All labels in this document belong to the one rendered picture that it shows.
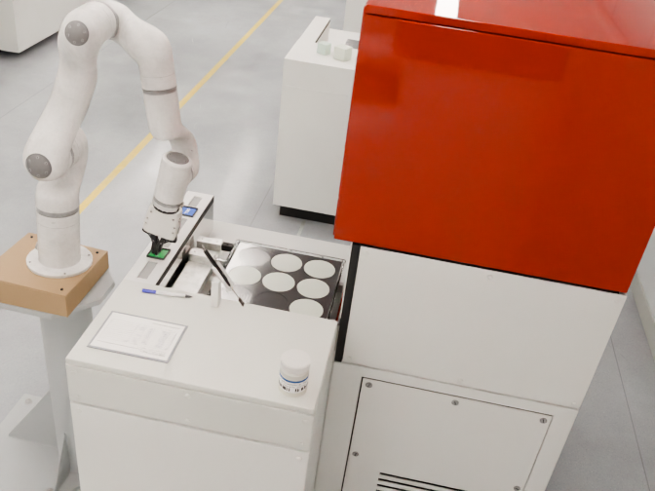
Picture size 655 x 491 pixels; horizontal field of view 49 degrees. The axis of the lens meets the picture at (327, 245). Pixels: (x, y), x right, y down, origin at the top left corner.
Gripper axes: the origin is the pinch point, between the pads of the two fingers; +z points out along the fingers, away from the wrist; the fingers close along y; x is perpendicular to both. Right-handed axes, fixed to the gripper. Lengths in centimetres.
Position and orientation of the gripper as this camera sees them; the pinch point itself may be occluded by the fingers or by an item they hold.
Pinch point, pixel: (156, 246)
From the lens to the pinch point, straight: 219.3
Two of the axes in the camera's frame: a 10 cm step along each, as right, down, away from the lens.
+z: -3.1, 7.8, 5.5
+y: -9.3, -3.6, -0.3
